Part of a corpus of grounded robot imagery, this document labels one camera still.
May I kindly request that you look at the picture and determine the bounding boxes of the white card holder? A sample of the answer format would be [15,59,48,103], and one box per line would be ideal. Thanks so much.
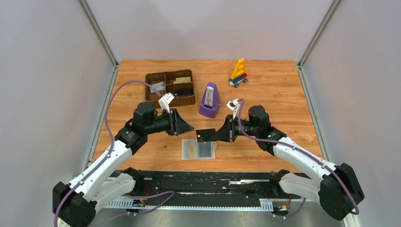
[182,139,218,160]

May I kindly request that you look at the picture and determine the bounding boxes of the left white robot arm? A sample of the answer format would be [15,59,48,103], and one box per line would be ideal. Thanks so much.
[52,102,194,227]

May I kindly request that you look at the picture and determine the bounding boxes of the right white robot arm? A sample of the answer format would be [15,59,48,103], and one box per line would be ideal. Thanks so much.
[212,105,365,220]

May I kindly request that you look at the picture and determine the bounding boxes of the grey card in holder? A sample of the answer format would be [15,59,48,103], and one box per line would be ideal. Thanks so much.
[198,142,215,158]

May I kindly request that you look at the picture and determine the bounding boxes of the grey card in basket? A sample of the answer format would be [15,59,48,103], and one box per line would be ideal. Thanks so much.
[149,82,166,93]

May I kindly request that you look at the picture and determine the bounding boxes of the beige card in basket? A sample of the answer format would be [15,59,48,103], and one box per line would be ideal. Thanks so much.
[177,77,192,83]

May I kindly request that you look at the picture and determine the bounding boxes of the purple metronome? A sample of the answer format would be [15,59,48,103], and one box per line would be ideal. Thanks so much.
[199,82,221,119]

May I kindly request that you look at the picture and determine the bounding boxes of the brown wicker divided basket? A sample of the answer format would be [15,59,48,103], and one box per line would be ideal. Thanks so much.
[145,69,196,107]

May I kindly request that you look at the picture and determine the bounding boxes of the colourful toy block car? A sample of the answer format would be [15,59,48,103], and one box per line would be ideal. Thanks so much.
[228,58,248,88]

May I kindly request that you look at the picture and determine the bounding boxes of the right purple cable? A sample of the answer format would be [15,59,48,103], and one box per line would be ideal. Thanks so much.
[236,99,360,219]

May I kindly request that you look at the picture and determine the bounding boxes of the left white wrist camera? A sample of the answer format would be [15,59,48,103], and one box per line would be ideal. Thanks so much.
[158,92,174,114]

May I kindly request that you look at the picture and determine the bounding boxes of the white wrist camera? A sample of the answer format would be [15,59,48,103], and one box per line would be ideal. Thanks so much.
[227,99,241,118]
[158,92,174,114]

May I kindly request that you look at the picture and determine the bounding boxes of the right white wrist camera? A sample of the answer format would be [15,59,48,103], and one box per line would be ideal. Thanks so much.
[227,99,241,118]

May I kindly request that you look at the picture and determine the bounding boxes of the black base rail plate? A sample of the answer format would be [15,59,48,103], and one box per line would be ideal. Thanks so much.
[128,170,300,208]

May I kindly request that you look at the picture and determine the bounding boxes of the white slotted cable duct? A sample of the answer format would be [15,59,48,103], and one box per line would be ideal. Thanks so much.
[103,199,274,211]

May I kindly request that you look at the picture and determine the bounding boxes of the right aluminium frame post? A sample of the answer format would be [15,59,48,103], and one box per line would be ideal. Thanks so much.
[298,0,342,68]

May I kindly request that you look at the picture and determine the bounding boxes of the aluminium frame post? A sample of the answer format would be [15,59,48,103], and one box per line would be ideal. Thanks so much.
[298,0,342,68]
[78,0,119,68]

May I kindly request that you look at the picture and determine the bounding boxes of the left aluminium frame post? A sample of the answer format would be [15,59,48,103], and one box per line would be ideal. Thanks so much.
[78,0,119,68]

